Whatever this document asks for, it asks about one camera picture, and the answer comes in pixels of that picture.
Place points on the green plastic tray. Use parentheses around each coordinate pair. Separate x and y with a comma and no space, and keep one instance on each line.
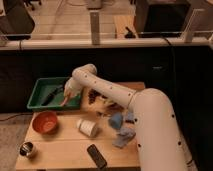
(43,87)

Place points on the black spatula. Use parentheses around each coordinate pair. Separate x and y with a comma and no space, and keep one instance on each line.
(51,95)

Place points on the black remote control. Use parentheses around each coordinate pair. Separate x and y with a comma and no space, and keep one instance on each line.
(97,157)

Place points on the white cup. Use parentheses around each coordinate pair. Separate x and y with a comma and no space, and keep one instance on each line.
(87,127)

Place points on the orange bowl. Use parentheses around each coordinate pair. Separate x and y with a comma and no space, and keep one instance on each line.
(45,122)

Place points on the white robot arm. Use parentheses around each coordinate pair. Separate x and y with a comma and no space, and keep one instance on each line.
(160,147)

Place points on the blue-grey cloth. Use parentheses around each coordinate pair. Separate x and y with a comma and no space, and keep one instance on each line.
(124,136)

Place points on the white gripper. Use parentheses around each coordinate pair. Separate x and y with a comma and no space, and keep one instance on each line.
(72,88)

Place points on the blue sponge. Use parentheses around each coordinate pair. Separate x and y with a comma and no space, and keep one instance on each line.
(129,117)

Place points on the blue cup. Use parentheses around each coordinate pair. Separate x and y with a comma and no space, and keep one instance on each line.
(116,121)

